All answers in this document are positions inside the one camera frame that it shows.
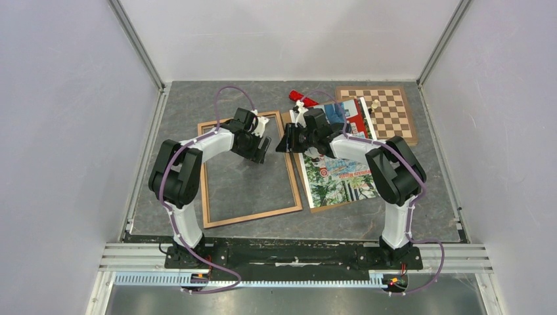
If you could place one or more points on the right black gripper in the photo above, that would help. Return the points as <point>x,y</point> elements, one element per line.
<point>289,142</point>

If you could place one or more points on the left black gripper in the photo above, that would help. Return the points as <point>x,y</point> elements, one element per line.
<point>256,155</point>

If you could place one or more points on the wooden picture frame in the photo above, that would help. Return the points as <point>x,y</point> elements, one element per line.
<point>207,223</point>

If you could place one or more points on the colourful photo poster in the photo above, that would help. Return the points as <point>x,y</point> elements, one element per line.
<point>339,182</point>

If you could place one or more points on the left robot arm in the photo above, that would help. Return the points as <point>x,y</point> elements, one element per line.
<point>175,176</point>

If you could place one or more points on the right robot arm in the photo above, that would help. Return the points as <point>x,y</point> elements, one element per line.
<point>398,177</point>

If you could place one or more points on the red cylindrical object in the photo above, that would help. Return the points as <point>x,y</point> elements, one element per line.
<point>296,96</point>

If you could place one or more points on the wooden chessboard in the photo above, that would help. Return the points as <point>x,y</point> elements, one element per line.
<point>392,118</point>

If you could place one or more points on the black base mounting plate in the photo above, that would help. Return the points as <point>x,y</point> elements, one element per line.
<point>256,259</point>

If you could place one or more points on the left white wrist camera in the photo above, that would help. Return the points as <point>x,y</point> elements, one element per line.
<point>259,126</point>

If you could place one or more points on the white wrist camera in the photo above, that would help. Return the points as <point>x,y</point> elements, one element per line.
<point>298,112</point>
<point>259,126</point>

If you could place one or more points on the brown frame backing board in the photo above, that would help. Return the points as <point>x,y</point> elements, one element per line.
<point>322,208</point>

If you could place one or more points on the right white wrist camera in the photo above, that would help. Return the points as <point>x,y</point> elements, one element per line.
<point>298,112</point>

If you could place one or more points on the aluminium rail frame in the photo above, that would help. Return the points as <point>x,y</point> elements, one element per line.
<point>133,279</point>

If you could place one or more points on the left aluminium corner post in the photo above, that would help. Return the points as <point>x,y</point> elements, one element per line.
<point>137,44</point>

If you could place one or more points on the aluminium corner post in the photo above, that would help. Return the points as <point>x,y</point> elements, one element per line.
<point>137,44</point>
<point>443,41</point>

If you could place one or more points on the right aluminium corner post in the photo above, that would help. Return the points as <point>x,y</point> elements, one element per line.
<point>443,41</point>

